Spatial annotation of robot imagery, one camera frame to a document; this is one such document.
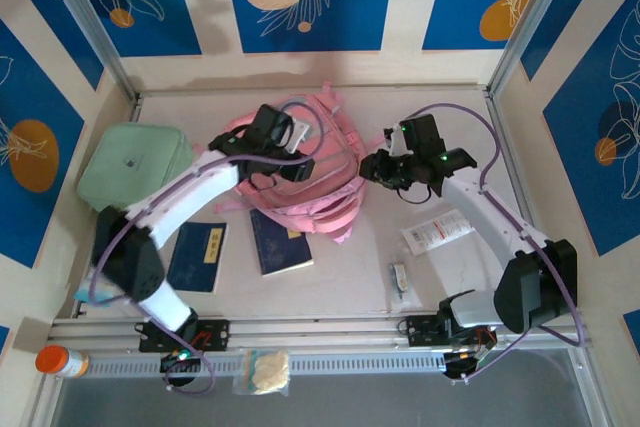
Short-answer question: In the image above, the pink student backpack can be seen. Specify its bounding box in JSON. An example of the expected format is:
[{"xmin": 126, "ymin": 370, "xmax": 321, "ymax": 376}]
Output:
[{"xmin": 214, "ymin": 80, "xmax": 381, "ymax": 246}]

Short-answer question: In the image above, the dark blue book yellow label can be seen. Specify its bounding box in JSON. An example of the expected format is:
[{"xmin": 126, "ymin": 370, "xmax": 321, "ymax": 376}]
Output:
[
  {"xmin": 166, "ymin": 220, "xmax": 227, "ymax": 295},
  {"xmin": 248, "ymin": 209, "xmax": 316, "ymax": 278}
]

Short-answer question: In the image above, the clear plastic pen pouch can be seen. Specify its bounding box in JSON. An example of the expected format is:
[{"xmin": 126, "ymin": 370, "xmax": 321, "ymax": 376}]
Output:
[{"xmin": 387, "ymin": 260, "xmax": 416, "ymax": 306}]

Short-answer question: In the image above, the clear bag with white contents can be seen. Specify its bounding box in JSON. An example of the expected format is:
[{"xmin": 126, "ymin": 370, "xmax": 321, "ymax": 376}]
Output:
[{"xmin": 232, "ymin": 348, "xmax": 292, "ymax": 397}]

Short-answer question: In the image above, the white red wipes packet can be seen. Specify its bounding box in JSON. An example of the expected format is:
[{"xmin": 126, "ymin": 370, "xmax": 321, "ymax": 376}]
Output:
[{"xmin": 399, "ymin": 209, "xmax": 476, "ymax": 256}]

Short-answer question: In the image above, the mint green zip pouch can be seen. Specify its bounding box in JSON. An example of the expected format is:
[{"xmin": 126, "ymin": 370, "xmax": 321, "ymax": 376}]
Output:
[{"xmin": 75, "ymin": 121, "xmax": 201, "ymax": 213}]

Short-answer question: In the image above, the light blue packet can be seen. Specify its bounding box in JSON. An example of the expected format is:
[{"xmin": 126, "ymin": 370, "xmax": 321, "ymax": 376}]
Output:
[{"xmin": 74, "ymin": 281, "xmax": 117, "ymax": 306}]

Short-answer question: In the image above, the orange capped bottle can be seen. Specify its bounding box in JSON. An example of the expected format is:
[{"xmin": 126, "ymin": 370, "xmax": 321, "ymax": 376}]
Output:
[{"xmin": 34, "ymin": 344, "xmax": 91, "ymax": 379}]

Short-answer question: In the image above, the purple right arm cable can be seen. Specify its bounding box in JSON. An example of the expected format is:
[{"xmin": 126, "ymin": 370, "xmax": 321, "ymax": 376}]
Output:
[{"xmin": 392, "ymin": 101, "xmax": 589, "ymax": 386}]

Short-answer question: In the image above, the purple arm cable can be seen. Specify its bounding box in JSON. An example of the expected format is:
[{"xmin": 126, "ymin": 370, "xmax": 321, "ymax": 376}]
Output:
[
  {"xmin": 392, "ymin": 101, "xmax": 589, "ymax": 386},
  {"xmin": 92, "ymin": 99, "xmax": 329, "ymax": 396}
]

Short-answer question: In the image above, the aluminium frame rail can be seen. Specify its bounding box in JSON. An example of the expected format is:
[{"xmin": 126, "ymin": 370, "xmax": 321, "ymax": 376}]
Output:
[{"xmin": 49, "ymin": 314, "xmax": 591, "ymax": 348}]

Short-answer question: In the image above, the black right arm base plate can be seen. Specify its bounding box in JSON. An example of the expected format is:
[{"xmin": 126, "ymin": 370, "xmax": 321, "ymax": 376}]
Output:
[{"xmin": 404, "ymin": 314, "xmax": 496, "ymax": 348}]

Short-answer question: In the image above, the aluminium corner post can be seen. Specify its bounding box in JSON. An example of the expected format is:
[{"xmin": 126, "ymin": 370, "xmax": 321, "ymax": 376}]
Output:
[
  {"xmin": 37, "ymin": 0, "xmax": 139, "ymax": 103},
  {"xmin": 487, "ymin": 0, "xmax": 586, "ymax": 98}
]

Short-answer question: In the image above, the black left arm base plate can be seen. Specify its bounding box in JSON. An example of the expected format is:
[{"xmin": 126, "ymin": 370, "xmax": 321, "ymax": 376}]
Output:
[{"xmin": 138, "ymin": 318, "xmax": 232, "ymax": 353}]

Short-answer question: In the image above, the grey slotted cable duct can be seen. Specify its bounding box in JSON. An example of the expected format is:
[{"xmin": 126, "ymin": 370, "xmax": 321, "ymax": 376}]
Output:
[{"xmin": 87, "ymin": 350, "xmax": 446, "ymax": 378}]

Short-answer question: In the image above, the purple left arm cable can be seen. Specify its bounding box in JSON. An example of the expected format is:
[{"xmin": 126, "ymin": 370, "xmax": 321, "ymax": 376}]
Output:
[{"xmin": 92, "ymin": 99, "xmax": 329, "ymax": 396}]

